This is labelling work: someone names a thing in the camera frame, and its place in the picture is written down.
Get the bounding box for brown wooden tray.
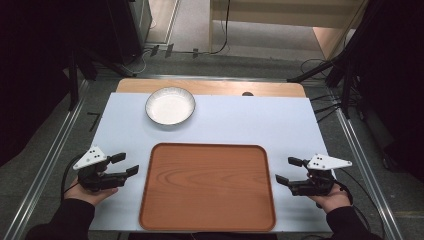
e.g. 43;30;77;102
138;142;277;233

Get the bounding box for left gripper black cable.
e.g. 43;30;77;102
60;153;85;202

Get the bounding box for black metal stand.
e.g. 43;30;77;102
67;48;134;112
286;0;378;120

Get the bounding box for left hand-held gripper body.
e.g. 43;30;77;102
72;145;129;194

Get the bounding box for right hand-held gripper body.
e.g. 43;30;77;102
289;153;353;197

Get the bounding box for white table mat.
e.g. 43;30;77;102
88;92;333;234

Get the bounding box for white round plate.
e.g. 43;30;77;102
144;86;197;127

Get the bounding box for wooden table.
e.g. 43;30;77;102
115;77;307;99

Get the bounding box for black cabinet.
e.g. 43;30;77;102
108;0;153;66

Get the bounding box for person's dark lap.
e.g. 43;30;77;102
127;232;278;240

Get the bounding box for light wooden shelf unit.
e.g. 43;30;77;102
208;0;369;62

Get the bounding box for aluminium floor rail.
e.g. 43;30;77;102
328;89;405;240
2;79;90;240

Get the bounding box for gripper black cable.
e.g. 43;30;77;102
332;167;386;240
60;153;85;202

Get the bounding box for white floor cable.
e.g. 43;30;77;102
121;19;158;76

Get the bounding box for person's right hand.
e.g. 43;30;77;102
307;182;352;215

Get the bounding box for hanging black cable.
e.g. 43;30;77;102
209;0;232;56

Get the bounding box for person's left hand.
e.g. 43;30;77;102
64;175;120;207

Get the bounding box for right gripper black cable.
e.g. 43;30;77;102
332;167;386;240

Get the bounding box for black floor cables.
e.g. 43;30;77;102
299;57;348;124

